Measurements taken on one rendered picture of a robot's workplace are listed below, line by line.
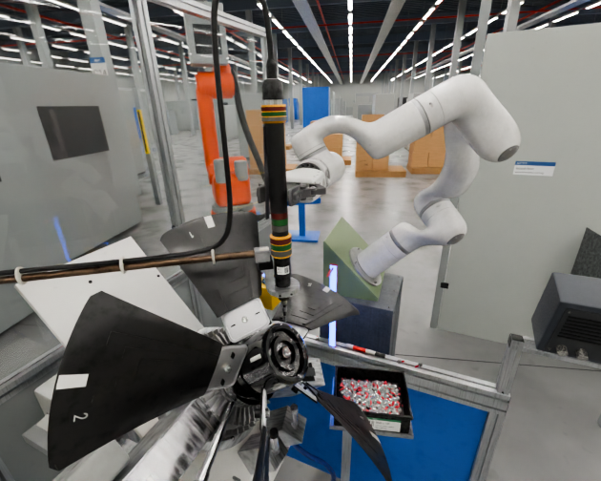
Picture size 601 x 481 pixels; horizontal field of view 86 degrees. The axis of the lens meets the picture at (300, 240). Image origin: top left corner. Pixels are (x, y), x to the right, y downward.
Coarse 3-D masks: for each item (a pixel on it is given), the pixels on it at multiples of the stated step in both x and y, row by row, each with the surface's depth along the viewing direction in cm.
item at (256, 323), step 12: (252, 300) 68; (228, 312) 68; (240, 312) 68; (252, 312) 67; (264, 312) 67; (228, 324) 67; (240, 324) 67; (252, 324) 67; (264, 324) 66; (240, 336) 66
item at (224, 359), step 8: (224, 352) 57; (240, 352) 60; (224, 360) 58; (232, 360) 59; (240, 360) 60; (216, 368) 57; (232, 368) 60; (216, 376) 58; (224, 376) 59; (232, 376) 60; (216, 384) 58; (224, 384) 60; (232, 384) 61
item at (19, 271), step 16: (272, 48) 51; (224, 128) 54; (224, 144) 55; (224, 160) 56; (224, 240) 62; (160, 256) 61; (176, 256) 61; (0, 272) 56; (16, 272) 56; (32, 272) 57
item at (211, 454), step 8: (232, 400) 64; (232, 408) 63; (224, 416) 61; (224, 424) 60; (216, 440) 58; (216, 448) 57; (208, 456) 56; (208, 464) 55; (200, 472) 53; (208, 472) 54; (200, 480) 53
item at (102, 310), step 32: (96, 320) 43; (128, 320) 46; (160, 320) 49; (64, 352) 41; (96, 352) 43; (128, 352) 45; (160, 352) 48; (192, 352) 52; (96, 384) 43; (128, 384) 46; (160, 384) 49; (192, 384) 54; (64, 416) 41; (96, 416) 44; (128, 416) 47; (64, 448) 41; (96, 448) 44
